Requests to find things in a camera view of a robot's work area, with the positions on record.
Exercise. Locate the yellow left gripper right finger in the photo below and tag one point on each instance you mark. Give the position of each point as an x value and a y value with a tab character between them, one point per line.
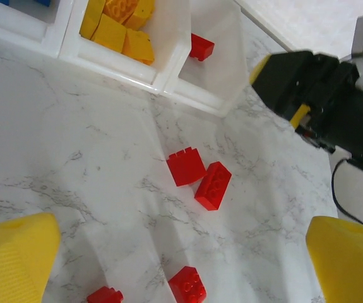
348	262

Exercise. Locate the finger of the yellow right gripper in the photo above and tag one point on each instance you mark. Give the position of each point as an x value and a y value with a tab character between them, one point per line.
260	70
300	114

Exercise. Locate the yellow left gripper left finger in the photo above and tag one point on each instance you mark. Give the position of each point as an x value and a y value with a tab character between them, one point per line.
14	262

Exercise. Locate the yellow lego brick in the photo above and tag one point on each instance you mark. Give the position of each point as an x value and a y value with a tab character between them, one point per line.
122	7
110	33
146	12

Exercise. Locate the yellow curved lego slope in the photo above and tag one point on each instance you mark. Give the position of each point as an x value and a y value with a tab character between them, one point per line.
91	15

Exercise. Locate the blue lego brick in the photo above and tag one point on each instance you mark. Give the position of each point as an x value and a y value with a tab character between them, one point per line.
44	2
2	2

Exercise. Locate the red lego slope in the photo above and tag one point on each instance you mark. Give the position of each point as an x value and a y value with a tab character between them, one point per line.
186	168

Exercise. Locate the translucent red lego brick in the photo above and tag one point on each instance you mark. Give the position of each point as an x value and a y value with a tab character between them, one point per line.
187	285

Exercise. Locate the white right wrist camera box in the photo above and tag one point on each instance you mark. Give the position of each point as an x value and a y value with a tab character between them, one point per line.
361	41

